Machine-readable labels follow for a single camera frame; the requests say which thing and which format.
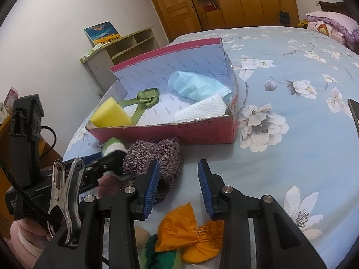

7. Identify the yellow sponge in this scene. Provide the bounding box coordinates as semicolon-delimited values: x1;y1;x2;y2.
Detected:
90;97;132;128

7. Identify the black hanging bag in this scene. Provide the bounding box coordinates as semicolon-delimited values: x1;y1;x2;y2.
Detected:
279;11;291;26

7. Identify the blue landscape painting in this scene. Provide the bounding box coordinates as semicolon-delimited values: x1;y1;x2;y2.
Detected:
84;21;121;46

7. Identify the white paper towel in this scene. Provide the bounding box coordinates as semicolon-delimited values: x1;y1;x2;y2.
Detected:
173;94;227;122

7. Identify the light blue face mask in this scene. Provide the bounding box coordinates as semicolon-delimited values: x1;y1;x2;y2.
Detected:
167;71;232;102

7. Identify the pink round sponge puff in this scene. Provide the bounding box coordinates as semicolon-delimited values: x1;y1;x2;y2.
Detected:
97;175;123;199

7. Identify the dark wooden headboard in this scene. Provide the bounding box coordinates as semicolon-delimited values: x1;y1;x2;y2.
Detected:
318;1;351;16

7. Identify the yellow plush toy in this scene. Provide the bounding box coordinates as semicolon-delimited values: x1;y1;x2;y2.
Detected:
298;19;309;28

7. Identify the black cable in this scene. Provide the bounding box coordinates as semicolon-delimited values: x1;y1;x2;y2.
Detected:
0;126;57;225

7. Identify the green knit scrubber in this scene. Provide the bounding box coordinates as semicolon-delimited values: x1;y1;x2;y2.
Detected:
139;234;182;269

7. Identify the purple frilled pillow far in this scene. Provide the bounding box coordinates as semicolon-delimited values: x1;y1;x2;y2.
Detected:
304;11;358;44

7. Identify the person's left hand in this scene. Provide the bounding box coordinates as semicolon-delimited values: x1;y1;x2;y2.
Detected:
8;218;52;268

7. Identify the wooden wardrobe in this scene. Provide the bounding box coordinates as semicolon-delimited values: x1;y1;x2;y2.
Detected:
192;0;299;30

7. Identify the wooden door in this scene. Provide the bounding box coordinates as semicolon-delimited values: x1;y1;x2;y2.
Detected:
151;0;202;42

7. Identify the orange fabric bow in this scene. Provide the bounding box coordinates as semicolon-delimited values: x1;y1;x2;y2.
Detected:
155;203;225;264

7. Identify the purple knit sock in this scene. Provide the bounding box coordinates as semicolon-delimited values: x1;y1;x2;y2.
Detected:
122;137;183;202

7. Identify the metal spring clip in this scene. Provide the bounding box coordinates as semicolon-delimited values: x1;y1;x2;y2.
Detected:
48;158;85;247

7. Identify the green satin ribbon bow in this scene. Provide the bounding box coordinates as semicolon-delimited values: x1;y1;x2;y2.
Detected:
119;88;160;125

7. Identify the black phone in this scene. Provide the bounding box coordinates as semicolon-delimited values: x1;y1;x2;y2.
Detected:
348;99;359;135

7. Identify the green white knit sock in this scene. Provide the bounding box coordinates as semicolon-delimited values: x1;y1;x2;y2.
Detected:
102;137;128;157

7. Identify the beige shelf desk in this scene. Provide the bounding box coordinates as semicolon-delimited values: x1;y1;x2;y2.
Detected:
83;27;159;95

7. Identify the green white box on desk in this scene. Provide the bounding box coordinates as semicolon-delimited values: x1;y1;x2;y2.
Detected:
80;43;104;64

